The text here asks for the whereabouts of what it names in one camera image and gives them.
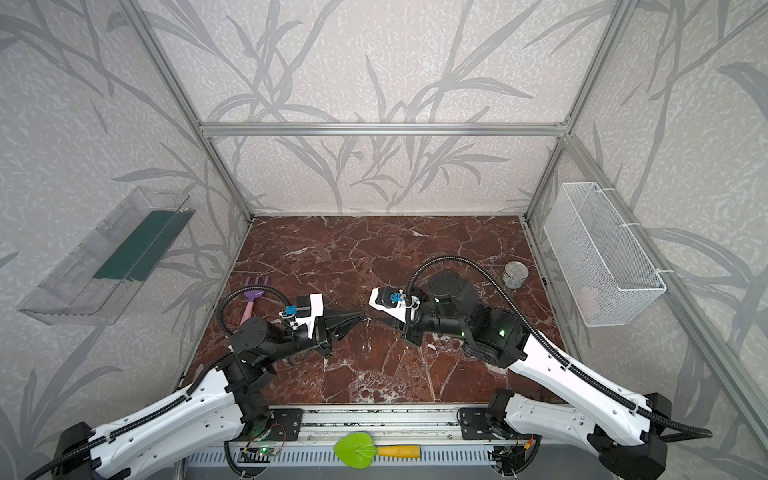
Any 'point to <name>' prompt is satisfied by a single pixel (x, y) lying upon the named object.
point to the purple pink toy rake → (251, 296)
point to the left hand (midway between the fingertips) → (364, 310)
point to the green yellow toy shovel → (358, 450)
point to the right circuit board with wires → (512, 457)
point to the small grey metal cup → (515, 274)
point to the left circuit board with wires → (270, 444)
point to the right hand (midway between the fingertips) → (381, 298)
